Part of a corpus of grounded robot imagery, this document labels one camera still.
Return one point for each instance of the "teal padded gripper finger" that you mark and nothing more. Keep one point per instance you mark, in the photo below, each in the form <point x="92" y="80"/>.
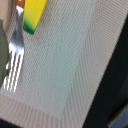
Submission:
<point x="4" y="54"/>

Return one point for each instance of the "yellow toy banana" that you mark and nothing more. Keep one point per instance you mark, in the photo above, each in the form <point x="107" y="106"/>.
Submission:
<point x="33" y="11"/>

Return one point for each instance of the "round beige plate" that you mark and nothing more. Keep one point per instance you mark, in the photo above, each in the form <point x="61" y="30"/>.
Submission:
<point x="5" y="11"/>

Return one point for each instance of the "white striped placemat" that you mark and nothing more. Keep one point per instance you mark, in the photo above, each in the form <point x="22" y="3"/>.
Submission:
<point x="64" y="62"/>

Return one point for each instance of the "fork with wooden handle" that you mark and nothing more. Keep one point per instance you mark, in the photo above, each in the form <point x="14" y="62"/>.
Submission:
<point x="16" y="50"/>

